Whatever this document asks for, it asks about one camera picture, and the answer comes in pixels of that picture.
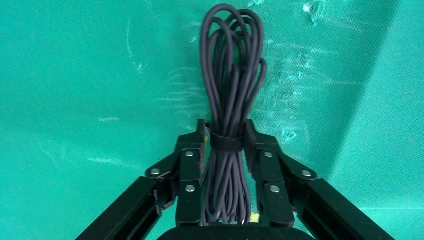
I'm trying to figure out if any black data cable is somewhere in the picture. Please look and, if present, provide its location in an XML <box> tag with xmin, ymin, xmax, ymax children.
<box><xmin>199</xmin><ymin>3</ymin><xmax>269</xmax><ymax>228</ymax></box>

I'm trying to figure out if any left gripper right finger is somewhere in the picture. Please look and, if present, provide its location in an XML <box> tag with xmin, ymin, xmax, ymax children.
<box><xmin>244</xmin><ymin>118</ymin><xmax>395</xmax><ymax>240</ymax></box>

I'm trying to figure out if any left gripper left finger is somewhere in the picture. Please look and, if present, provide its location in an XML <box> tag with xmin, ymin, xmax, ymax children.
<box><xmin>76</xmin><ymin>118</ymin><xmax>208</xmax><ymax>240</ymax></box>

